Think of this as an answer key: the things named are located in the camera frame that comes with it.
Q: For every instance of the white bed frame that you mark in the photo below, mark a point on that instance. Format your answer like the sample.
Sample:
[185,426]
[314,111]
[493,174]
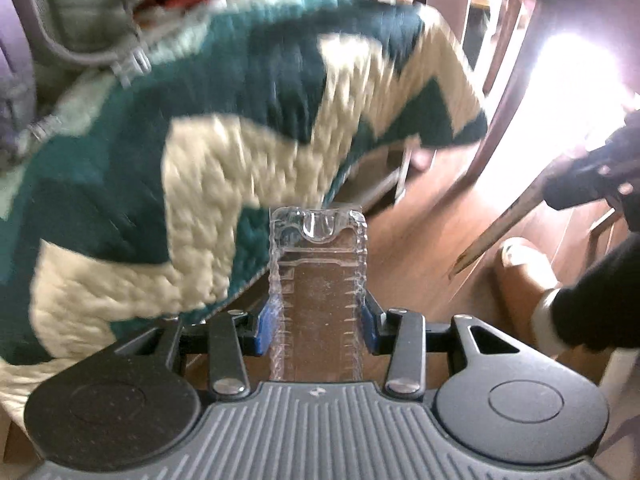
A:
[395,180]

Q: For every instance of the teal and white chevron quilt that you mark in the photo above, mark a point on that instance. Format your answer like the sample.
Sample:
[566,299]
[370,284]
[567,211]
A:
[210,160]

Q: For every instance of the grey and lavender backpack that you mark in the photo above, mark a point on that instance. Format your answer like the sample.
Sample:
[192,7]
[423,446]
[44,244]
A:
[60,15]

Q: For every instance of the brown shoe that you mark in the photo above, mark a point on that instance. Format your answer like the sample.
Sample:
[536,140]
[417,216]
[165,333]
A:
[525,275]

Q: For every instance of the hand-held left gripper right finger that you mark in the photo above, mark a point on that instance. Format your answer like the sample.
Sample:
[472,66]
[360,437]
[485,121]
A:
[369,327]

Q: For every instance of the person's dark trouser leg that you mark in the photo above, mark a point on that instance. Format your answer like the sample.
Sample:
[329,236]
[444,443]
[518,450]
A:
[600,300]

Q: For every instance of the wooden chair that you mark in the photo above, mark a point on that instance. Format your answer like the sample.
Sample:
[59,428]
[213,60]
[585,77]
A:
[505,60]

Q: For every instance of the clear plastic packaging tray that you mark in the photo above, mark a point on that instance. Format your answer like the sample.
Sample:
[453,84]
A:
[320,300]

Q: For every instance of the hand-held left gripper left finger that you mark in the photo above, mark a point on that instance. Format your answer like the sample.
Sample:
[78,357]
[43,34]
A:
[265,330]

